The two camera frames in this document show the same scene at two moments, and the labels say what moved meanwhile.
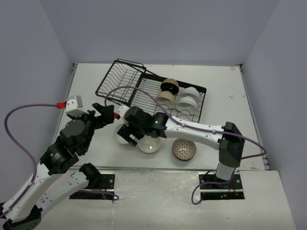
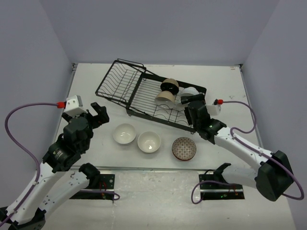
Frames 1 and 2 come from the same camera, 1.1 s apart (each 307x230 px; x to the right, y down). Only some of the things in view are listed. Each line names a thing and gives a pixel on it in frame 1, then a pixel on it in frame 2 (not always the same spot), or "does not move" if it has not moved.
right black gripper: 127,131 -> 186,99
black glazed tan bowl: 170,85 does not move
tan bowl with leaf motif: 149,144 does not move
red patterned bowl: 183,149 does not move
